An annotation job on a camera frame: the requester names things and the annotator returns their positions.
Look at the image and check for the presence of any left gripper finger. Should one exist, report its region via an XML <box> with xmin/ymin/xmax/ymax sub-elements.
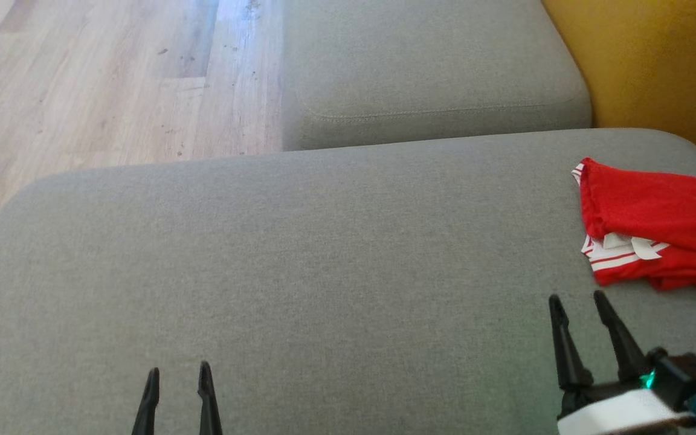
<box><xmin>132</xmin><ymin>367</ymin><xmax>160</xmax><ymax>435</ymax></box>
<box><xmin>197</xmin><ymin>361</ymin><xmax>224</xmax><ymax>435</ymax></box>

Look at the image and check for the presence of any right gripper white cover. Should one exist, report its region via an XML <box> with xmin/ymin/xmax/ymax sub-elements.
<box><xmin>549</xmin><ymin>291</ymin><xmax>696</xmax><ymax>435</ymax></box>

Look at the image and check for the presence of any red and white jersey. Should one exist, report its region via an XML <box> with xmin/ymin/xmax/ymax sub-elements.
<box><xmin>572</xmin><ymin>158</ymin><xmax>696</xmax><ymax>300</ymax></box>

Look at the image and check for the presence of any large grey sofa seat cushion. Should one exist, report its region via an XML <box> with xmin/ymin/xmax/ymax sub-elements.
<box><xmin>0</xmin><ymin>128</ymin><xmax>696</xmax><ymax>435</ymax></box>

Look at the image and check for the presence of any small grey sofa cushion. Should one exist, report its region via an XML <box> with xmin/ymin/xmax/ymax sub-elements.
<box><xmin>280</xmin><ymin>0</ymin><xmax>593</xmax><ymax>152</ymax></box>

